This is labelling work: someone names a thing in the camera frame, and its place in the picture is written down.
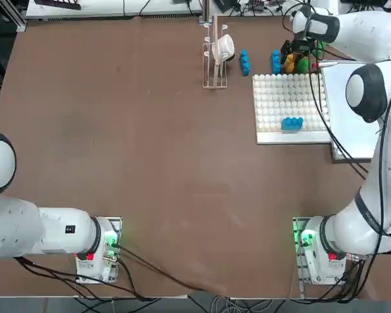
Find white studded baseplate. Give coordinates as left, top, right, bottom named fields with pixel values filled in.
left=252, top=73, right=332, bottom=145

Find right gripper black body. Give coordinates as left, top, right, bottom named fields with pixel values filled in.
left=289, top=43, right=314, bottom=57

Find yellow two-stud block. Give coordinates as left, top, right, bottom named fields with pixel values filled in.
left=283, top=53, right=297, bottom=74

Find white side bench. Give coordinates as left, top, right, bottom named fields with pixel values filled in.
left=25, top=0, right=203, bottom=18

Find black power strip red switches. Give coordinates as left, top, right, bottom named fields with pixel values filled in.
left=247, top=0, right=274, bottom=10

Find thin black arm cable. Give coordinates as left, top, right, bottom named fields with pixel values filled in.
left=306, top=52, right=372, bottom=180

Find white cup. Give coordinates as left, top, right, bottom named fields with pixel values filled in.
left=211, top=34, right=236, bottom=63

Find black table cable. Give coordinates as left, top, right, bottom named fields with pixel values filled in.
left=112, top=243, right=209, bottom=293

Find long black power strip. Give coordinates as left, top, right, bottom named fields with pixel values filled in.
left=35, top=0, right=82, bottom=10

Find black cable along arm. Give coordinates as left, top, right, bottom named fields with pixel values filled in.
left=374, top=87, right=391, bottom=255

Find aluminium frame profile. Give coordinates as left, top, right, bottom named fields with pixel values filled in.
left=0, top=0, right=27, bottom=33

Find whiteboard with silver frame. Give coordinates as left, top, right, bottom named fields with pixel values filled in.
left=321, top=59, right=379, bottom=164

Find blue three-stud block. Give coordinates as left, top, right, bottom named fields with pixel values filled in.
left=280, top=116, right=304, bottom=134
left=269, top=50, right=282, bottom=75
left=238, top=50, right=252, bottom=77

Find black cable bundle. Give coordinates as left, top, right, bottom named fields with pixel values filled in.
left=12, top=256, right=157, bottom=303
left=295, top=252, right=374, bottom=304

